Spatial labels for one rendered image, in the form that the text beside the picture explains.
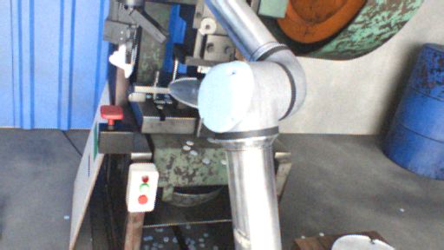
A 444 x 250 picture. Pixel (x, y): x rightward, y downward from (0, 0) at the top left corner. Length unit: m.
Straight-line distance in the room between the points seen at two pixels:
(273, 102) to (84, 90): 1.98
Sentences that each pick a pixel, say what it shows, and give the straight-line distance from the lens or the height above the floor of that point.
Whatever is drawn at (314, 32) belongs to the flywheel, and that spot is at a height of 1.03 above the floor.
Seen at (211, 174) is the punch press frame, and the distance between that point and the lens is 1.31.
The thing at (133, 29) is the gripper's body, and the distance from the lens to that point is 1.03.
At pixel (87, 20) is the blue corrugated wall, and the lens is 2.44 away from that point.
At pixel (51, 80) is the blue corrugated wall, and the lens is 2.54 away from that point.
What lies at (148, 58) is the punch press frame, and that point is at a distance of 1.53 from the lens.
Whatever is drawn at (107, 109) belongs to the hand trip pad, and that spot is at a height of 0.76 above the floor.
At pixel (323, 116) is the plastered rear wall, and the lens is 3.30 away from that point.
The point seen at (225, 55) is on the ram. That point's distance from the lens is 1.29.
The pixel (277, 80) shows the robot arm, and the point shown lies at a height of 1.03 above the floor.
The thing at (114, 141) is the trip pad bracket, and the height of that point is 0.67.
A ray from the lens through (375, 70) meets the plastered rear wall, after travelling 3.43.
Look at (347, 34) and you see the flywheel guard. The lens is 1.23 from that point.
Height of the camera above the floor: 1.22
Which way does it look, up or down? 24 degrees down
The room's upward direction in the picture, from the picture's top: 12 degrees clockwise
